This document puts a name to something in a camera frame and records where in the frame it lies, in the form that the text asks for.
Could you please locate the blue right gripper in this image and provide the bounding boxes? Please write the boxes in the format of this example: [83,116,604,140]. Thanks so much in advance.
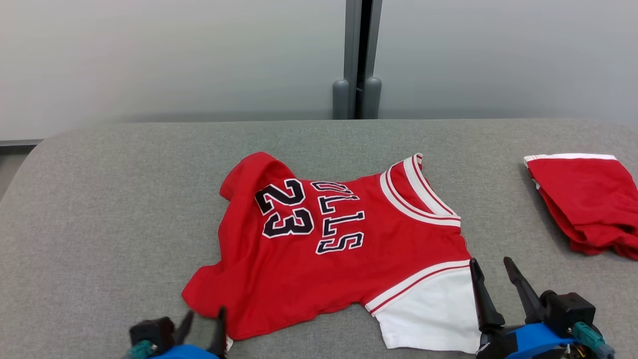
[469,257,579,359]

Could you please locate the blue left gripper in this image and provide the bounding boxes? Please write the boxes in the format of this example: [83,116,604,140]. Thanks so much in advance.
[150,306,228,359]

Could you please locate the red number 23 basketball jersey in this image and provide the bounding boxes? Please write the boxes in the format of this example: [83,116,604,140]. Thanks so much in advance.
[181,151,481,355]

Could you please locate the red shorts with white band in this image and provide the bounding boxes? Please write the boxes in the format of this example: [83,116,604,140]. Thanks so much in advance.
[523,153,638,261]

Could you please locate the grey partition post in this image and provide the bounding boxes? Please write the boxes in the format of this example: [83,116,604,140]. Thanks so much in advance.
[332,0,383,120]

